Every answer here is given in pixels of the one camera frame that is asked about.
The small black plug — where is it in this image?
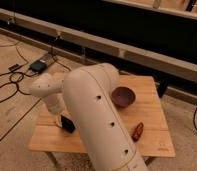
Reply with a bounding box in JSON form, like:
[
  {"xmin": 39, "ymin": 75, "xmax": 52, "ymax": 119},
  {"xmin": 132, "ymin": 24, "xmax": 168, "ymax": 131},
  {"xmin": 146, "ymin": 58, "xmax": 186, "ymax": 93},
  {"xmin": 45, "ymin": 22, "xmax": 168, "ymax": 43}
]
[{"xmin": 8, "ymin": 64, "xmax": 22, "ymax": 72}]

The black rectangular eraser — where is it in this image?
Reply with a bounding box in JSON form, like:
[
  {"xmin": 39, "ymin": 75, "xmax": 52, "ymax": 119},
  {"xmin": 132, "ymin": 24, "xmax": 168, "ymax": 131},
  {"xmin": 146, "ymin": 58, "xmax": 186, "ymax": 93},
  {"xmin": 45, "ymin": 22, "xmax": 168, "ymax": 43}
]
[{"xmin": 61, "ymin": 116, "xmax": 75, "ymax": 133}]

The purple ceramic cup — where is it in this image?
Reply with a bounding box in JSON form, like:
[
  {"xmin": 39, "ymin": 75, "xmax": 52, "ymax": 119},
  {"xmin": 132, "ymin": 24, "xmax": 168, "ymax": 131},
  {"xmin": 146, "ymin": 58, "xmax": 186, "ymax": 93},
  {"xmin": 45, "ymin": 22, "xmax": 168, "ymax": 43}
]
[{"xmin": 111, "ymin": 87, "xmax": 136, "ymax": 108}]

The small wooden table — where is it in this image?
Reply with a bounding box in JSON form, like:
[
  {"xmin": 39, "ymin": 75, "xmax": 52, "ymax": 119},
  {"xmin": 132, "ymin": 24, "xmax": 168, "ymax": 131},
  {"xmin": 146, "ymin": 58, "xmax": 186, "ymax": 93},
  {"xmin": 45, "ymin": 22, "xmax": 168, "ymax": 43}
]
[{"xmin": 29, "ymin": 75, "xmax": 175, "ymax": 157}]

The dark red small object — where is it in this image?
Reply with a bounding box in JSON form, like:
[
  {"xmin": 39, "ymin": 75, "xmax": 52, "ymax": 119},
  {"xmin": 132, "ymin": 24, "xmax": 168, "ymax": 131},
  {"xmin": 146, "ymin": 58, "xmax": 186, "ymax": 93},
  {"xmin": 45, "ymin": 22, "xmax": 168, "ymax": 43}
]
[{"xmin": 132, "ymin": 122, "xmax": 144, "ymax": 142}]

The black power adapter box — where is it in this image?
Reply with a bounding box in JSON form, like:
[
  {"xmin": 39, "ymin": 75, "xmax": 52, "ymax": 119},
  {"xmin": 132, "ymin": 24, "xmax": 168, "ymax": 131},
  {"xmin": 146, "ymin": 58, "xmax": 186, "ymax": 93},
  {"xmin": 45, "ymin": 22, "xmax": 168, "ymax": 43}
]
[{"xmin": 29, "ymin": 60, "xmax": 47, "ymax": 73}]

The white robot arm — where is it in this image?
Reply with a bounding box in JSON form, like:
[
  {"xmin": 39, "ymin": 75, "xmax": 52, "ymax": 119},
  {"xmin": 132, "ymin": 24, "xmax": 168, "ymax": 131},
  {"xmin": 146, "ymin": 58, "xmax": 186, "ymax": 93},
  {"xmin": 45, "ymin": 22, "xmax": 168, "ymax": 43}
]
[{"xmin": 29, "ymin": 63, "xmax": 149, "ymax": 171}]

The black floor cable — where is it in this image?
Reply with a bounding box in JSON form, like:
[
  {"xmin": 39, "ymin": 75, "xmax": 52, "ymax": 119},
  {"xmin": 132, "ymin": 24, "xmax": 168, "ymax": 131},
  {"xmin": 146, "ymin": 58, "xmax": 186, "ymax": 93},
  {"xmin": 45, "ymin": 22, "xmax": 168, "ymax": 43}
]
[{"xmin": 0, "ymin": 41, "xmax": 73, "ymax": 106}]

